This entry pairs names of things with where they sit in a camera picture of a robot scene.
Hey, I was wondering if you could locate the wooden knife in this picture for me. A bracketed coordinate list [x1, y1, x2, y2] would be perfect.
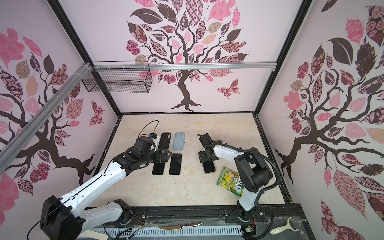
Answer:
[159, 222, 203, 231]

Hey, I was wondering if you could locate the green yellow candy bag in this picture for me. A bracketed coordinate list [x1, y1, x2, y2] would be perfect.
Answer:
[217, 167, 244, 197]

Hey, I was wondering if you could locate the aluminium rail left wall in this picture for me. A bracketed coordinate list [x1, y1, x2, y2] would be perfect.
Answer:
[1, 63, 92, 173]

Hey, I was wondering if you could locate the black phone case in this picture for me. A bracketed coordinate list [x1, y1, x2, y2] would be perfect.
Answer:
[158, 133, 172, 150]

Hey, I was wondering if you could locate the aluminium rail back wall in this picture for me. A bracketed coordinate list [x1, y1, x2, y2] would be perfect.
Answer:
[93, 62, 277, 71]

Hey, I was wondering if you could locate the white perforated cable tray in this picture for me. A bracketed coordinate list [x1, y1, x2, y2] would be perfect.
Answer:
[91, 226, 242, 238]

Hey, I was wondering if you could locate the black corrugated cable conduit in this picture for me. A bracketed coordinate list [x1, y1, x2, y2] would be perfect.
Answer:
[197, 133, 281, 205]

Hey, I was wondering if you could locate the light blue phone case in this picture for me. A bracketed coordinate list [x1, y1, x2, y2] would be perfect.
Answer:
[173, 132, 185, 151]

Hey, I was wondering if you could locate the black smartphone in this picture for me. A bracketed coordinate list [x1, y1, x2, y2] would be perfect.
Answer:
[152, 163, 166, 176]

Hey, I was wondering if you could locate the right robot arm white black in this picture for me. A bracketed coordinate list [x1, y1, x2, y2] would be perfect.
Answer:
[199, 134, 273, 221]

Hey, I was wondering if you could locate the black wire basket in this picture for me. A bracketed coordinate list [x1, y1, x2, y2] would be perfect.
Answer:
[82, 60, 153, 94]

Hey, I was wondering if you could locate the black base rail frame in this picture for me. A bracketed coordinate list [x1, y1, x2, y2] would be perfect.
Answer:
[76, 204, 315, 240]

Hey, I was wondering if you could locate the aluminium rail wall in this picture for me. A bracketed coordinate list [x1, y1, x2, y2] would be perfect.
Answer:
[1, 63, 92, 173]
[93, 62, 277, 71]

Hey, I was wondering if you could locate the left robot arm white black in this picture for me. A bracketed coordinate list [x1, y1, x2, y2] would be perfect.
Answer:
[39, 136, 172, 240]

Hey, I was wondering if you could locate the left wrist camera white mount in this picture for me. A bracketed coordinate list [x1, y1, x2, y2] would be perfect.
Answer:
[149, 133, 160, 147]

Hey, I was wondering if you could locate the black phone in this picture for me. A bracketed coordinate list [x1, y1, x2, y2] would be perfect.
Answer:
[203, 162, 216, 174]
[169, 154, 183, 176]

